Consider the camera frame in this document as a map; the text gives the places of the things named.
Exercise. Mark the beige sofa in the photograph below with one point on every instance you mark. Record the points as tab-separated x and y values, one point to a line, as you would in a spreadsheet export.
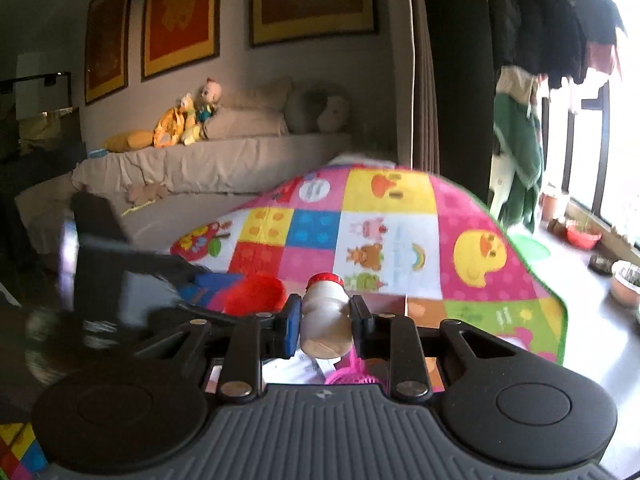
225	170

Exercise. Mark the cream hanging cloth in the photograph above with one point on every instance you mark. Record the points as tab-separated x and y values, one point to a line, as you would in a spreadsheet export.
515	85

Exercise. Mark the beige pillow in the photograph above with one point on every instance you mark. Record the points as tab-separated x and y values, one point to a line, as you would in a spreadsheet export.
250	120

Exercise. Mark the colourful patchwork play mat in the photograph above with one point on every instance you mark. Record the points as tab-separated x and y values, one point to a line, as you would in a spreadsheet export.
385	240

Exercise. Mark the red basin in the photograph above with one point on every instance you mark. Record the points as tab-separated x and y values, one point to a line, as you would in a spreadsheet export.
582	237

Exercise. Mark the white paper sheet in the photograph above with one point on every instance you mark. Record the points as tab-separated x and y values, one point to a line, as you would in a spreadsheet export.
300	366

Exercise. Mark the yellow duck plush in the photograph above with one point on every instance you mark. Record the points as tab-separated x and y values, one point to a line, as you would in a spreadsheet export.
189	125

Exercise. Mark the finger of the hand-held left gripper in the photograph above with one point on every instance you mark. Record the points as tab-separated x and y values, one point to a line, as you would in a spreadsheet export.
220	314
200	285

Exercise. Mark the black hanging jacket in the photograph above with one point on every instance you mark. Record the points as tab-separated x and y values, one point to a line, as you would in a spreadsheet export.
530	20

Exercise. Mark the black window railing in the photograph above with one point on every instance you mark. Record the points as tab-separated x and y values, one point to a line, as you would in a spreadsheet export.
602	160

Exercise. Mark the green round lid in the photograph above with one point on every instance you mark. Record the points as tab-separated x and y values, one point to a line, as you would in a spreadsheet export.
530	247

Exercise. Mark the green hanging garment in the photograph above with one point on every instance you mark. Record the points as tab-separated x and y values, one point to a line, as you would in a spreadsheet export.
520	150

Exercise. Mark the white bottle red cap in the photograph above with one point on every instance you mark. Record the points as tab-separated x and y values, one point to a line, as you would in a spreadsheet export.
325	315

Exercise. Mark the red haired doll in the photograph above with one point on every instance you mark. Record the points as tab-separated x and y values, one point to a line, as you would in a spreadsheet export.
210	97

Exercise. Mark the beige plush toy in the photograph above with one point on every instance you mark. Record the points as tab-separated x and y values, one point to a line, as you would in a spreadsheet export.
145	195

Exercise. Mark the terracotta flower pot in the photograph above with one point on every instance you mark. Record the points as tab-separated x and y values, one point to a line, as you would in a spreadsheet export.
552	207

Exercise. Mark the grey plush pillow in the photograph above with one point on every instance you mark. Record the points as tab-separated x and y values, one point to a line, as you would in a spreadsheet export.
315	110

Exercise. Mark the pale flower pot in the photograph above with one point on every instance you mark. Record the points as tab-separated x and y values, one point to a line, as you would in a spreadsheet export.
627	280

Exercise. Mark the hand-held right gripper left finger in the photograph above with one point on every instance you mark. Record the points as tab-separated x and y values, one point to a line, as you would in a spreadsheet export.
292	327

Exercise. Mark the yellow orange plush toy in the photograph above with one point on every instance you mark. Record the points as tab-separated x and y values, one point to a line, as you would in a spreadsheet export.
167	130

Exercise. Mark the small dark bowl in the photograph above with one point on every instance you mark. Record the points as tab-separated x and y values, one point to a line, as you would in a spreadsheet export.
600	262

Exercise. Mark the dark hanging garment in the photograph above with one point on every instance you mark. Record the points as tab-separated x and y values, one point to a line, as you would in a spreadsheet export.
597	15

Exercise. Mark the brown curtain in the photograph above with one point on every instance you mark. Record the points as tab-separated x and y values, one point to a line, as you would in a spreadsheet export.
425	85

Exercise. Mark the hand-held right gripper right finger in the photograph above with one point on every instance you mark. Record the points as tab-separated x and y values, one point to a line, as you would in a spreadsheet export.
361	330

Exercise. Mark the pink hanging garment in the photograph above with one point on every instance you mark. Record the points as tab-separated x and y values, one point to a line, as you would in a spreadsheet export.
602	57

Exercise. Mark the yellow cushion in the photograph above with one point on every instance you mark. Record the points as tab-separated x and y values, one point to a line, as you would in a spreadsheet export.
127	141

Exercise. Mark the pink plastic toy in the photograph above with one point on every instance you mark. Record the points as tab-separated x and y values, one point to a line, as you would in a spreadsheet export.
352	376

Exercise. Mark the white plastic chair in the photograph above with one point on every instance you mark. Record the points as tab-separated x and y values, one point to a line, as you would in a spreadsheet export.
500	185

